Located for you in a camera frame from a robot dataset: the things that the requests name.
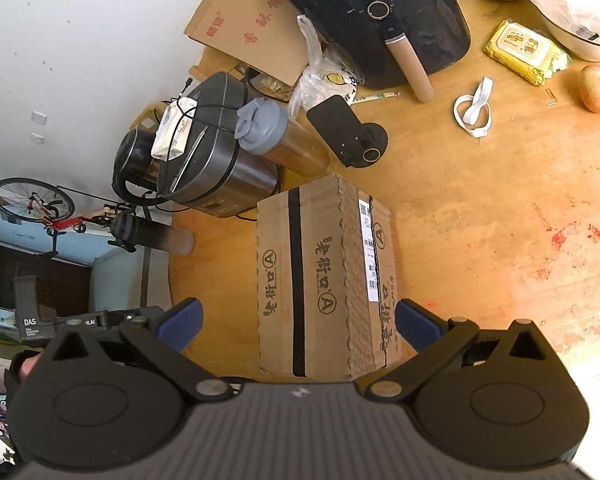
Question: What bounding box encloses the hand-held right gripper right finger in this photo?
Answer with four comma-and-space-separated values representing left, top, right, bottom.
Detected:
364, 298, 553, 403

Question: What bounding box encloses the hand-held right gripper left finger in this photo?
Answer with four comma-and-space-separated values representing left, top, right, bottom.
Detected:
52, 296, 233, 403

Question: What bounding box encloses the black-striped cardboard box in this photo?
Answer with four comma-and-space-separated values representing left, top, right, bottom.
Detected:
256, 174, 412, 382

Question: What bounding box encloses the wooden desktop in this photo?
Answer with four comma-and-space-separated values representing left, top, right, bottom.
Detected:
167, 0, 600, 376

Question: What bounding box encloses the person's left hand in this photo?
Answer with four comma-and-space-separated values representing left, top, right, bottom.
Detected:
11, 351, 45, 383

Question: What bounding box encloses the dark water bottle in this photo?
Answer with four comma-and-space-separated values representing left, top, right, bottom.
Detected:
109, 211, 196, 257

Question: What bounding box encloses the red bicycle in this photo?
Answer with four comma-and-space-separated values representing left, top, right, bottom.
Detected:
0, 176, 131, 257

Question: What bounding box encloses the stainless rice cooker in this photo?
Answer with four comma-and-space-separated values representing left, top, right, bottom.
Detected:
157, 71, 281, 218

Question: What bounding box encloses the dark glass kettle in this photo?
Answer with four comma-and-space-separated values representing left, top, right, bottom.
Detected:
112, 127, 172, 206

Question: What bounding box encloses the white wipes packet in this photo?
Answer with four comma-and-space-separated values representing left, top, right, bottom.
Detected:
151, 101, 197, 161

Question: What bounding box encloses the clear tumbler with grey lid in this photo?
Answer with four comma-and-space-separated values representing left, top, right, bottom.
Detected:
236, 99, 331, 175

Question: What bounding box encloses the black phone stand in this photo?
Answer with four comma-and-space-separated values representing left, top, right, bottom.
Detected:
306, 94, 388, 168

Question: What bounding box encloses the white elastic band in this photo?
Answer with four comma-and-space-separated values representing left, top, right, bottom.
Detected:
453, 76, 495, 139

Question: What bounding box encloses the thin patterned stick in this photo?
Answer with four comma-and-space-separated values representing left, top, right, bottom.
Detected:
350, 91, 398, 104

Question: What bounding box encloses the white plastic bag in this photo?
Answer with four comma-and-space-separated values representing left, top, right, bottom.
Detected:
287, 15, 366, 116

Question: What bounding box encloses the yellow wet wipes pack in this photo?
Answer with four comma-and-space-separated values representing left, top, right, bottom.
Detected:
482, 20, 573, 86

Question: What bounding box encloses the dark air fryer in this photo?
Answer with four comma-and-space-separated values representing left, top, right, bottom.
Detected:
275, 0, 472, 102

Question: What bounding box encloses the flat cardboard sheet red print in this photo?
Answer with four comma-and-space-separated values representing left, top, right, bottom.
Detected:
182, 0, 311, 87

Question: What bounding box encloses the white basin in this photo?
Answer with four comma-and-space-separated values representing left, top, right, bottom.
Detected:
535, 0, 600, 62

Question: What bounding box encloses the thin black charger cable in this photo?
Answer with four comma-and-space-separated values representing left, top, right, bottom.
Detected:
172, 77, 246, 122

